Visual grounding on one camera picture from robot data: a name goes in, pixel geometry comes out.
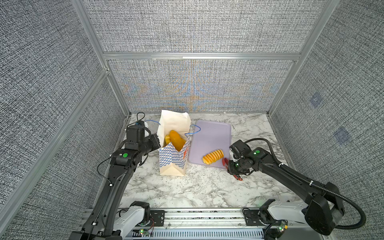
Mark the round yellow tart bread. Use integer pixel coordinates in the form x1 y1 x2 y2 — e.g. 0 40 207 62
165 135 171 145

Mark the long baguette loaf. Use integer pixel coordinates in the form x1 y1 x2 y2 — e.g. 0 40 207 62
170 130 186 152

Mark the blue checkered paper bag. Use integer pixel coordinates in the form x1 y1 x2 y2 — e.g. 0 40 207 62
157 110 201 177

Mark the ridged spiral bread roll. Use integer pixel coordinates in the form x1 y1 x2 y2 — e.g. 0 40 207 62
202 149 224 165

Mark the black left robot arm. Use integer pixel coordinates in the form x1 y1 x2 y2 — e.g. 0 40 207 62
70 121 161 240

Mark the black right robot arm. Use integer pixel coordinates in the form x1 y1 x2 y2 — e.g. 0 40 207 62
228 140 345 236

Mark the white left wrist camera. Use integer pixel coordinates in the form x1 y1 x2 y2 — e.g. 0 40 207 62
135 120 151 138

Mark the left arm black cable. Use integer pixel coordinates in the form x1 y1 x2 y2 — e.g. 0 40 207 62
95 112 148 187

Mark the aluminium enclosure frame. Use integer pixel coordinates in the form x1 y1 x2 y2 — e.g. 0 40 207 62
0 0 384 240

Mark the black corrugated cable conduit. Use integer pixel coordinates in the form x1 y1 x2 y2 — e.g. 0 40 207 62
244 137 367 240

